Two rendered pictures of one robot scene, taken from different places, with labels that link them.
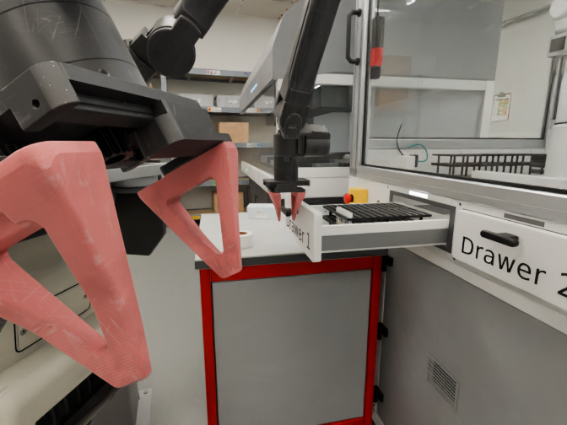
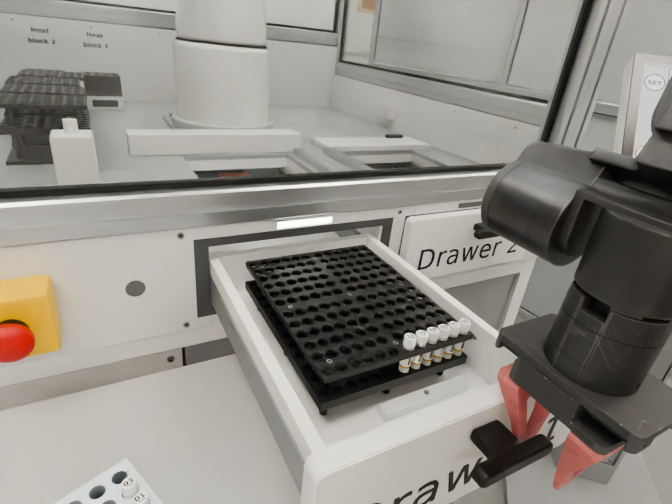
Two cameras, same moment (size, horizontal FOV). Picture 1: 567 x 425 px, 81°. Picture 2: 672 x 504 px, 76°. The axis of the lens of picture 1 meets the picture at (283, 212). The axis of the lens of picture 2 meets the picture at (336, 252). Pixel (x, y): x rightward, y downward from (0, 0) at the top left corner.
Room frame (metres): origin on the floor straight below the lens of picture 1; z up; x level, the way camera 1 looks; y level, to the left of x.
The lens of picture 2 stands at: (1.02, 0.15, 1.16)
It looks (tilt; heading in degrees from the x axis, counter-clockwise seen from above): 26 degrees down; 251
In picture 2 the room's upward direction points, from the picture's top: 6 degrees clockwise
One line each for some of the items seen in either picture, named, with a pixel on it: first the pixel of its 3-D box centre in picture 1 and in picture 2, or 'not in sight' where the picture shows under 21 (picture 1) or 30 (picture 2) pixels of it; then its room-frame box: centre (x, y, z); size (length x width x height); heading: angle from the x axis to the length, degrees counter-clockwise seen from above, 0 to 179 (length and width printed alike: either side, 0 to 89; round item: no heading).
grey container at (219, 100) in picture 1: (230, 104); not in sight; (4.66, 0.71, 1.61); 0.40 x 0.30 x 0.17; 109
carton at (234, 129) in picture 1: (232, 133); not in sight; (4.68, 0.70, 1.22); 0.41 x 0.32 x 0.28; 109
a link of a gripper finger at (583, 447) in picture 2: (284, 201); (566, 425); (0.78, 0.00, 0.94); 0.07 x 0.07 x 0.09; 12
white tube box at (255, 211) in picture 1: (262, 211); not in sight; (1.40, 0.09, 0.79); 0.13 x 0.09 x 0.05; 88
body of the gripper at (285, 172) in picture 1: (285, 171); (600, 341); (0.78, -0.01, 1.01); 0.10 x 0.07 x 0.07; 102
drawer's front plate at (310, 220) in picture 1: (299, 223); (465, 447); (0.82, -0.04, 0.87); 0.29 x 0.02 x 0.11; 12
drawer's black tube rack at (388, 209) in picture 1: (372, 221); (346, 317); (0.86, -0.24, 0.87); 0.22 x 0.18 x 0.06; 102
